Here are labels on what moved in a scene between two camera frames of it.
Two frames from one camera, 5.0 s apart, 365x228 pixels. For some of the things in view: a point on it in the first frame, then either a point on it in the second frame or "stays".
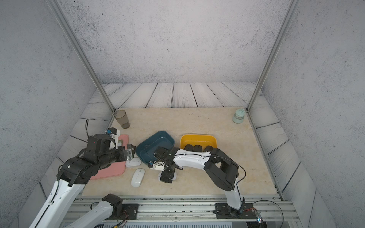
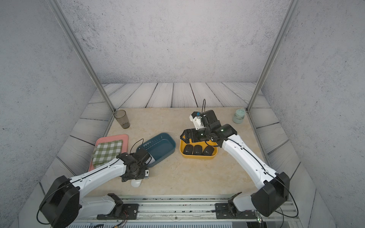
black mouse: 198,148 stays
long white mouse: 138,177 stays
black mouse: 189,147 stays
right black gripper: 166,175 to 193,131
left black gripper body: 119,155 to 139,174
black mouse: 208,148 stays
